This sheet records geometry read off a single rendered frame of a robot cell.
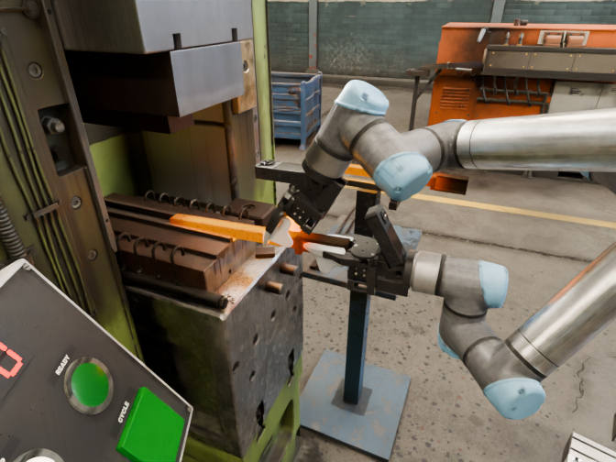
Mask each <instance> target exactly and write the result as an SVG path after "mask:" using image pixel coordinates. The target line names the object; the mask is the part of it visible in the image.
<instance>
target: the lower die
mask: <svg viewBox="0 0 616 462"><path fill-rule="evenodd" d="M104 200H105V201H109V202H113V203H118V204H126V205H130V206H135V207H139V208H144V209H148V210H152V211H157V212H162V213H165V214H170V215H176V214H184V215H195V216H200V217H206V218H213V219H218V220H224V221H230V222H236V223H242V224H248V225H253V226H254V221H253V220H248V219H244V218H241V220H238V217H234V216H230V215H225V216H222V215H221V214H217V213H212V212H208V213H205V212H204V211H203V210H198V209H193V208H192V210H189V207H184V206H179V205H176V206H173V204H170V203H159V202H157V201H152V200H148V199H147V200H146V201H144V199H143V198H138V197H134V196H129V195H124V194H120V193H115V192H113V193H111V194H109V195H107V196H105V197H104ZM106 210H107V213H108V216H109V220H110V224H111V227H112V230H113V231H114V233H115V240H116V238H117V237H118V235H120V234H121V233H124V232H126V233H128V234H129V235H130V237H131V241H130V242H128V240H127V236H122V237H121V238H120V239H119V246H120V250H121V254H122V257H123V261H124V264H126V267H127V268H128V269H130V270H135V271H138V265H137V262H136V258H135V254H134V250H133V245H134V242H135V241H136V239H137V238H139V237H145V238H146V239H147V240H148V247H146V245H145V241H144V240H140V241H138V243H137V254H138V258H139V262H140V266H141V268H142V269H143V272H145V273H146V274H149V275H152V276H155V275H156V272H155V268H154V264H153V259H152V256H151V250H152V247H153V245H154V244H155V243H156V242H158V241H163V242H164V243H165V245H166V250H163V247H162V244H159V245H157V247H156V249H155V257H156V261H157V265H158V269H159V274H160V275H161V278H162V279H165V280H168V281H174V277H173V271H172V267H171V251H172V250H173V249H174V248H175V247H176V246H182V247H183V249H184V253H185V255H184V256H182V253H181V250H180V249H179V248H178V249H177V250H176V251H175V253H174V257H173V258H174V263H175V268H176V273H177V278H178V279H179V281H180V283H182V284H185V285H189V286H192V287H195V288H198V289H202V290H206V291H209V292H215V291H216V290H217V289H218V288H219V287H220V286H221V285H222V283H223V282H224V281H225V280H226V279H227V278H228V277H229V276H230V275H231V274H232V273H233V272H234V271H235V270H236V269H237V268H238V267H239V266H240V265H241V264H242V263H243V262H244V261H245V260H246V259H247V258H248V257H249V256H250V255H251V254H252V253H253V252H254V251H255V250H256V242H254V241H248V240H243V239H238V238H237V239H236V240H235V241H233V237H232V236H227V235H223V234H218V233H214V232H210V231H205V230H202V229H197V228H193V227H188V226H185V225H176V224H173V223H168V222H164V221H160V220H156V219H151V218H147V217H143V216H138V215H134V214H127V213H122V212H118V211H114V210H110V209H106ZM229 270H231V273H230V274H229Z"/></svg>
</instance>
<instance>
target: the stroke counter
mask: <svg viewBox="0 0 616 462"><path fill-rule="evenodd" d="M0 348H1V349H2V350H4V351H3V352H2V354H1V355H0V362H1V361H2V360H3V358H4V357H5V356H6V354H8V355H10V356H11V357H12V358H14V359H15V360H17V361H18V362H17V364H16V365H15V367H14V368H13V369H12V371H11V372H10V373H9V372H7V371H6V370H4V369H3V368H1V367H0V373H2V374H3V375H4V376H6V377H7V378H8V377H9V376H10V375H12V376H13V377H14V375H15V374H16V373H17V371H18V370H19V368H20V367H21V366H22V363H21V362H20V361H21V359H22V358H21V357H19V356H18V355H17V354H15V353H14V352H13V351H11V350H10V349H9V350H8V351H7V352H6V349H7V347H6V346H4V345H3V344H2V343H0Z"/></svg>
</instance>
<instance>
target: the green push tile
mask: <svg viewBox="0 0 616 462"><path fill-rule="evenodd" d="M183 426H184V419H183V418H181V417H180V415H179V414H177V413H176V412H175V411H174V410H173V409H172V408H170V407H169V406H168V405H167V404H166V403H164V402H163V401H162V400H161V399H160V398H158V397H157V396H156V395H155V394H154V393H152V392H151V391H150V390H149V389H148V388H146V387H142V388H140V389H138V392H137V396H136V398H135V400H134V403H133V405H132V408H131V411H130V413H129V415H128V417H127V420H126V424H125V427H124V430H123V432H122V434H121V436H120V439H119V442H118V444H117V447H116V451H118V452H119V453H120V454H122V455H123V456H125V457H126V458H128V459H129V460H131V461H132V462H175V460H176V456H177V452H178V448H179V444H180V441H181V437H182V429H183Z"/></svg>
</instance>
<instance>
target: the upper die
mask: <svg viewBox="0 0 616 462"><path fill-rule="evenodd" d="M64 54H65V58H66V61H67V64H68V68H69V72H70V76H71V81H72V84H73V88H74V92H75V95H76V98H77V102H78V106H84V107H92V108H101V109H109V110H117V111H126V112H133V113H141V114H150V115H158V116H174V117H182V116H187V115H189V114H191V113H194V112H197V111H200V110H203V109H205V108H207V107H210V106H213V105H217V104H220V103H223V102H225V101H228V100H230V99H233V98H236V97H239V96H240V95H243V94H245V91H244V79H243V66H242V53H241V42H240V41H232V42H227V43H221V44H214V45H208V46H201V47H195V48H188V49H174V50H171V51H164V52H158V53H151V54H129V53H112V52H94V51H76V50H64Z"/></svg>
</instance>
